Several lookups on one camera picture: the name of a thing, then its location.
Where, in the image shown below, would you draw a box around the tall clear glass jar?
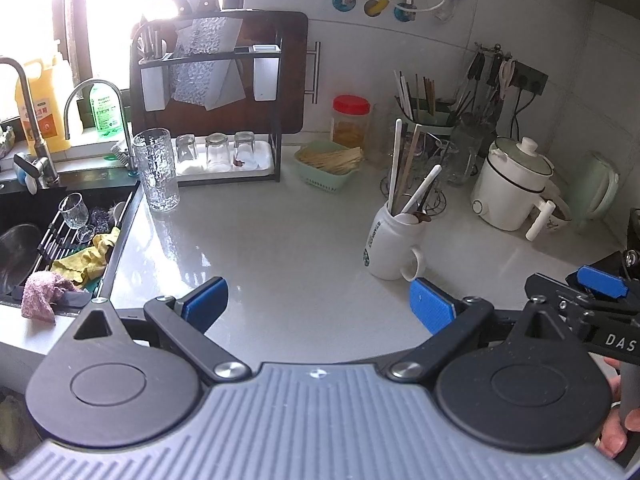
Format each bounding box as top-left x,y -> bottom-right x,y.
447,114 -> 490,187

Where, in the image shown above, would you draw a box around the black induction cooktop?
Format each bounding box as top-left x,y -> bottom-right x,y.
625,209 -> 640,253

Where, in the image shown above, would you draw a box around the white ceramic mug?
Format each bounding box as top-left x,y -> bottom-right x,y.
366,203 -> 427,282

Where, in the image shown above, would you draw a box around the pale green electric kettle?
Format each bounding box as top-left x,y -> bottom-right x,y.
574,151 -> 622,233

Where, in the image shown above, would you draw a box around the clear stemmed glass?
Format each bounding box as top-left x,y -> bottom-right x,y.
431,139 -> 460,187

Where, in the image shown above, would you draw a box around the green detergent bottle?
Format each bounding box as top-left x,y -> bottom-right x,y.
88,80 -> 126,141

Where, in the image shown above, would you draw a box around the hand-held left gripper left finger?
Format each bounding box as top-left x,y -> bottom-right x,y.
55,276 -> 254,382

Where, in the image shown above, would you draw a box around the yellow detergent bottle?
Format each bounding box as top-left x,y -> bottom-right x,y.
14,57 -> 74,157

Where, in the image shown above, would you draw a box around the tall steel faucet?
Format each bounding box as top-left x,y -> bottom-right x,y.
0,56 -> 62,186

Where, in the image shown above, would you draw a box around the printed bowl brown contents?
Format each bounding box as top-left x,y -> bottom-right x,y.
544,194 -> 577,234

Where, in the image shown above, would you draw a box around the curved steel faucet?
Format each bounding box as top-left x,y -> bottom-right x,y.
63,78 -> 139,175

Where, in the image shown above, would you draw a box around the red lid plastic jar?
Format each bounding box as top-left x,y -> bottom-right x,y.
331,95 -> 372,149

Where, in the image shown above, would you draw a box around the dried noodle bundle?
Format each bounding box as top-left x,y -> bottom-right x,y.
299,146 -> 364,175

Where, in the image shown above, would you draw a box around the white drip tray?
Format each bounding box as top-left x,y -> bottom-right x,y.
171,137 -> 277,179

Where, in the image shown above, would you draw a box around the pink cloth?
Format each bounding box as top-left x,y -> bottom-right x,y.
20,271 -> 77,324

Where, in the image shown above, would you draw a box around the wire glass rack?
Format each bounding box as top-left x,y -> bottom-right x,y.
379,132 -> 452,217

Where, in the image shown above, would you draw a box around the textured steel cleaver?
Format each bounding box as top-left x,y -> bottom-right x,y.
171,16 -> 247,111

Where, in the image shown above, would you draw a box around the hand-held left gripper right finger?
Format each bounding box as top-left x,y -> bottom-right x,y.
386,277 -> 591,380

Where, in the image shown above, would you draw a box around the steel bar handle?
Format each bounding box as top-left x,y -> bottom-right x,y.
305,41 -> 322,106

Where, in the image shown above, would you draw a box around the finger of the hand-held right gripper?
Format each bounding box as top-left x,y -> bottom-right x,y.
524,272 -> 640,329
576,249 -> 640,302

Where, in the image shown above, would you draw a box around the white handled scissors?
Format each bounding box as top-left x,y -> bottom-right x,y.
497,57 -> 519,102

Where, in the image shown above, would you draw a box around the yellow cloth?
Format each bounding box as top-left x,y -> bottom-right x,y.
50,226 -> 124,289

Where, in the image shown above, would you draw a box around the dark steel scrubber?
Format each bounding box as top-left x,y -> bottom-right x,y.
86,204 -> 119,234

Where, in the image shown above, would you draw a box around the sink drain rack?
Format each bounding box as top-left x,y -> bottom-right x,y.
36,200 -> 118,273

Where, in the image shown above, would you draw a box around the tall textured glass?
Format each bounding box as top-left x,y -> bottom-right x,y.
131,128 -> 181,214

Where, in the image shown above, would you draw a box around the white electric cooking pot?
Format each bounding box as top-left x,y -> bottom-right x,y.
469,136 -> 557,242

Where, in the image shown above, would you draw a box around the green plastic basket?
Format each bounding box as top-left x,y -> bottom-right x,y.
293,140 -> 363,194

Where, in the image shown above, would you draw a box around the brown wooden cutting board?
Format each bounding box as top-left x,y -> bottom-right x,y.
130,10 -> 309,134

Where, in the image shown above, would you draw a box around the person's right hand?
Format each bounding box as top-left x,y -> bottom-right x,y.
596,356 -> 640,460

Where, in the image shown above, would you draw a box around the dark wall socket panel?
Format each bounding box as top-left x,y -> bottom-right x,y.
512,60 -> 549,96

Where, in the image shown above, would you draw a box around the clear wine glass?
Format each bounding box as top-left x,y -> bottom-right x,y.
58,192 -> 91,229

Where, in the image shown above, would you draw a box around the row of hanging kitchen tools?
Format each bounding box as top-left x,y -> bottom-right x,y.
456,41 -> 518,123

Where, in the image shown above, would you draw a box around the white rack cup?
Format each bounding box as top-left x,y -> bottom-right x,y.
141,62 -> 169,112
252,45 -> 281,102

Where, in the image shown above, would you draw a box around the white chopstick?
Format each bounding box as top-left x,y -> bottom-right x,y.
391,118 -> 406,213
401,164 -> 444,215

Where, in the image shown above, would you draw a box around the black metal dish rack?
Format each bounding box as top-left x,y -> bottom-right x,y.
128,9 -> 283,184

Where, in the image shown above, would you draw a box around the small clear glass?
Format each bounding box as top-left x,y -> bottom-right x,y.
205,132 -> 231,172
233,131 -> 258,169
174,133 -> 197,164

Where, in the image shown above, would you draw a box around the black kitchen sink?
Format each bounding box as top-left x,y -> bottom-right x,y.
0,167 -> 142,313

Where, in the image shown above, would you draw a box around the steel bowl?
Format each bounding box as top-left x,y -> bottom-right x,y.
0,222 -> 45,293

